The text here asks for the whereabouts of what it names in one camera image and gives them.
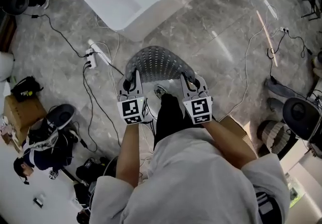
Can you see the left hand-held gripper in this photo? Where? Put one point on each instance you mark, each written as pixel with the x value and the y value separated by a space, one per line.
pixel 130 109

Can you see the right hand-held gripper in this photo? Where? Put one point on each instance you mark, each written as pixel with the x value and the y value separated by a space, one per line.
pixel 198 107

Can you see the grey perforated bath mat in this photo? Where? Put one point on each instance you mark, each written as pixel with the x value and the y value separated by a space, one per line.
pixel 159 64

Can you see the person's right forearm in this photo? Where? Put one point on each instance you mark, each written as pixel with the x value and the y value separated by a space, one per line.
pixel 226 142

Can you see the person's left forearm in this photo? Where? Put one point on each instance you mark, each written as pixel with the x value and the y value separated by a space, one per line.
pixel 128 155

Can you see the person's left sneaker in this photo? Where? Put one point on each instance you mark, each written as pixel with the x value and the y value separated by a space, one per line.
pixel 159 91

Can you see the person's black trousers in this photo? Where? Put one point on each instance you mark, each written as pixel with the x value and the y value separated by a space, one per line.
pixel 168 117

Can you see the brown cardboard box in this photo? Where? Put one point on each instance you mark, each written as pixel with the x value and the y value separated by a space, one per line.
pixel 234 127
pixel 22 114

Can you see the small black screen device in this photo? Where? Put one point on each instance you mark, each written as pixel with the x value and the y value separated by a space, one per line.
pixel 88 163

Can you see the person's grey sweatshirt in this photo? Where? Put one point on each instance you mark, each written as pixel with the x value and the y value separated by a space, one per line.
pixel 188 180

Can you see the ribbed beige cushion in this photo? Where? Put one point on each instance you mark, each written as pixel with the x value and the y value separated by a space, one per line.
pixel 273 137

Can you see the black bag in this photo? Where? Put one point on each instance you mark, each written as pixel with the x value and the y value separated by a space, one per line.
pixel 25 89

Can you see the small white power strip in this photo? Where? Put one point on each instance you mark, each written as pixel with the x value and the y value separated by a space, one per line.
pixel 284 29

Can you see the white rounded appliance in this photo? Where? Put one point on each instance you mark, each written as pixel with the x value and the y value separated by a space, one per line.
pixel 5 67

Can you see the dark wooden cabinet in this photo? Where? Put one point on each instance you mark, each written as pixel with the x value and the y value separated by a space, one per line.
pixel 7 31

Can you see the white table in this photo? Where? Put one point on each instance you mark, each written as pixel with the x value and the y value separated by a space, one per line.
pixel 15 192
pixel 309 167

